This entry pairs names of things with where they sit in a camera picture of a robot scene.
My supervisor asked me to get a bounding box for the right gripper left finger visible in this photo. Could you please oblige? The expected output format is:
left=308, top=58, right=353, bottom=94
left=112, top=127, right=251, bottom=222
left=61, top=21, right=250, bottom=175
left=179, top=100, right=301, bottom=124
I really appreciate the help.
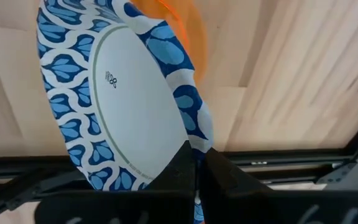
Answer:
left=34, top=139, right=197, bottom=224

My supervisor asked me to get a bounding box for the blue patterned paper plate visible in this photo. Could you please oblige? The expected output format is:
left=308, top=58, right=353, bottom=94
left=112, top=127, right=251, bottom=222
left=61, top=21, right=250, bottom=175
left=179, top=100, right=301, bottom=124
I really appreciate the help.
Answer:
left=35, top=0, right=214, bottom=224

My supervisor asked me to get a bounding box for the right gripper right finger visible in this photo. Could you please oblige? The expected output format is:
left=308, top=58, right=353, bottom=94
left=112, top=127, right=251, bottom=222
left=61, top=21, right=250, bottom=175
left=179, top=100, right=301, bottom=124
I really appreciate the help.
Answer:
left=198, top=147, right=358, bottom=224

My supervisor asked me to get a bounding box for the orange transparent plastic plate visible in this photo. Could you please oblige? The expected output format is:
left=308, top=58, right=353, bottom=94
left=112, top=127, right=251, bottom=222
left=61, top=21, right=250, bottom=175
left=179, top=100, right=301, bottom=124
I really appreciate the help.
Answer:
left=129, top=0, right=209, bottom=86

